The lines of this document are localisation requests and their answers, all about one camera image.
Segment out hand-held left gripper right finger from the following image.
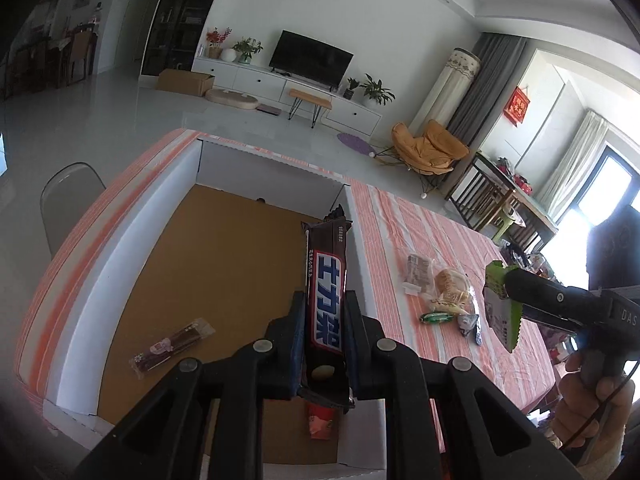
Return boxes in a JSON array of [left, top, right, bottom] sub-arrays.
[[345, 290, 583, 480]]

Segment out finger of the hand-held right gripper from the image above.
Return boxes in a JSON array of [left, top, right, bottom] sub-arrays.
[[502, 267, 608, 312], [522, 307, 584, 334]]

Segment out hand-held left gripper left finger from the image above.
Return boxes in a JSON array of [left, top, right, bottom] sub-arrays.
[[72, 290, 307, 480]]

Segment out lime green snack packet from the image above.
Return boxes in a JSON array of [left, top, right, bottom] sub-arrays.
[[481, 260, 525, 355]]

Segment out brown chocolate bar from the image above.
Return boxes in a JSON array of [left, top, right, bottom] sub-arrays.
[[297, 204, 357, 409]]

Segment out red snack packet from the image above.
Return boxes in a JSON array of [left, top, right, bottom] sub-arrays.
[[306, 402, 337, 441]]

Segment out silver green snack packet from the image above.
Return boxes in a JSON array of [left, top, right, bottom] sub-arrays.
[[456, 312, 484, 346]]

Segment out pale yellow snack packet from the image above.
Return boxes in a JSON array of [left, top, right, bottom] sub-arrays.
[[430, 297, 471, 315]]

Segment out yellow bread loaf bag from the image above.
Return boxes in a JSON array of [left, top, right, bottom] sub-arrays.
[[432, 267, 476, 308]]

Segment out brown sliced cake bag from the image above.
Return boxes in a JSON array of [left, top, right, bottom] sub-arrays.
[[404, 254, 436, 295]]

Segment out dark red sausage stick packet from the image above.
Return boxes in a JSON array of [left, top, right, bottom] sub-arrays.
[[129, 317, 216, 376]]

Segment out white-sided cardboard box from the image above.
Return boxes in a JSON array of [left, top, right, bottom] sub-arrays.
[[42, 132, 393, 480]]

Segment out person's right hand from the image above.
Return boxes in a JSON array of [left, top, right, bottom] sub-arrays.
[[547, 351, 636, 454]]

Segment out cluster of bottles and jars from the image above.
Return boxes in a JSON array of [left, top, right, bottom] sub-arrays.
[[502, 240, 561, 281]]

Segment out lime green plastic stool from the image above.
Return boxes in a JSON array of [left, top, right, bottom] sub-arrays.
[[492, 212, 526, 241]]

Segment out dark wooden side table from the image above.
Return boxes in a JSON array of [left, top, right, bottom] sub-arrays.
[[470, 152, 559, 247]]

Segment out dark framed window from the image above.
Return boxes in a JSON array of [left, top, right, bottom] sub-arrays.
[[560, 145, 640, 243]]

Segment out dark wooden chair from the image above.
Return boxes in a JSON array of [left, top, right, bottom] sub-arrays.
[[447, 152, 507, 222]]

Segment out white curtain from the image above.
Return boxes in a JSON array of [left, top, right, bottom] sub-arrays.
[[535, 110, 609, 222]]

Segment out orange lounge chair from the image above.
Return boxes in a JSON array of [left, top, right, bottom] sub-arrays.
[[377, 120, 471, 176]]

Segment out purple floor mat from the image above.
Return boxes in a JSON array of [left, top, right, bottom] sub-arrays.
[[336, 131, 374, 154]]

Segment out grey curtain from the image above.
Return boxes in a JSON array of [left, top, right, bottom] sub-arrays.
[[440, 32, 529, 182]]

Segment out white standing air conditioner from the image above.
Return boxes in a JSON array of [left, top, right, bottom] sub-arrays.
[[410, 47, 484, 134]]

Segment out wooden bench with hairpin legs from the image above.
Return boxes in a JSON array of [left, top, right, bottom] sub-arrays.
[[287, 88, 334, 129]]

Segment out beige round floor cushion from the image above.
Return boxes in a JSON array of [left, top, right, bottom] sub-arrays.
[[205, 87, 261, 110]]

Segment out large green potted plant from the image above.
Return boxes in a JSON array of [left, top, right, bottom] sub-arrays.
[[359, 74, 396, 107]]

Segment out grey chair back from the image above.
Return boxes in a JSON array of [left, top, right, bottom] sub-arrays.
[[40, 161, 107, 261]]

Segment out white television cabinet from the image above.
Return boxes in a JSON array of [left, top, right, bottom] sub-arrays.
[[192, 56, 384, 136]]

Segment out brown cardboard box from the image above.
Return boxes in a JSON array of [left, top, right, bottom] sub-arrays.
[[157, 67, 216, 97]]

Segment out black flat television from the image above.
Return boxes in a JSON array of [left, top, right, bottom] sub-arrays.
[[269, 30, 355, 89]]

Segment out leafy plant in vase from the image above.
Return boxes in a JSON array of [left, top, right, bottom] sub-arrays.
[[232, 37, 264, 65]]

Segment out red flowers in vase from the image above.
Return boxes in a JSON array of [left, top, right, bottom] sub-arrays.
[[206, 27, 234, 60]]

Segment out black glass display cabinet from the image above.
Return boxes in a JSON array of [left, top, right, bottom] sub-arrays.
[[140, 0, 234, 79]]

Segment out wooden dining chair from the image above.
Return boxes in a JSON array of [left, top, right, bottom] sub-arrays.
[[65, 30, 96, 82]]

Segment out red wall hanging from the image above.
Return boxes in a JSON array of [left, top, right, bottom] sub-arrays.
[[504, 86, 531, 127]]

